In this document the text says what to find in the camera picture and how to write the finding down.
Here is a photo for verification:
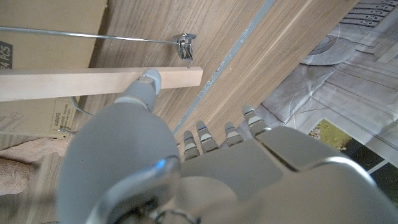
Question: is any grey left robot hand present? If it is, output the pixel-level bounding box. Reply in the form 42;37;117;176
55;68;398;224

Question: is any wooden hanger with metal clips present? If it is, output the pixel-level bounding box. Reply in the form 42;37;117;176
0;26;203;135

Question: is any tan elastic arm wrap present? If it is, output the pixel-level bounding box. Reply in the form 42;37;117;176
0;136;73;196

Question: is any flat cardboard box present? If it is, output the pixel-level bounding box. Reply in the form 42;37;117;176
0;0;108;138

